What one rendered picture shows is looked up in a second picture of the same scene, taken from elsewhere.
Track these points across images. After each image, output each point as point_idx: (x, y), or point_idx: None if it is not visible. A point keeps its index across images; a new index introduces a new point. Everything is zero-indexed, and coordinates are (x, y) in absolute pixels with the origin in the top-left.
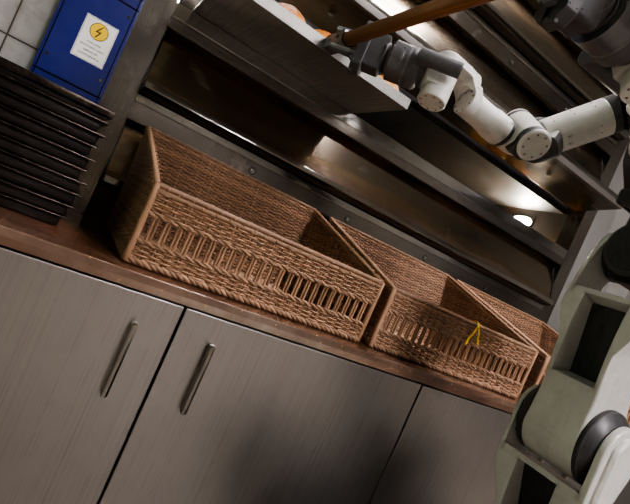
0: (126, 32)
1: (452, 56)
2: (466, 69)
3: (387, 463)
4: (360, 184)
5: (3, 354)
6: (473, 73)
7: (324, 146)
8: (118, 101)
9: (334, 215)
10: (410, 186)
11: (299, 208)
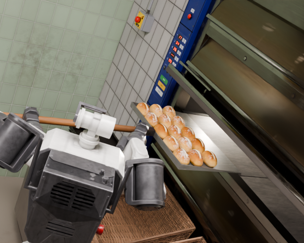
0: None
1: (130, 141)
2: (131, 147)
3: None
4: (223, 222)
5: None
6: (133, 150)
7: (213, 190)
8: (151, 150)
9: (209, 237)
10: (262, 239)
11: (187, 222)
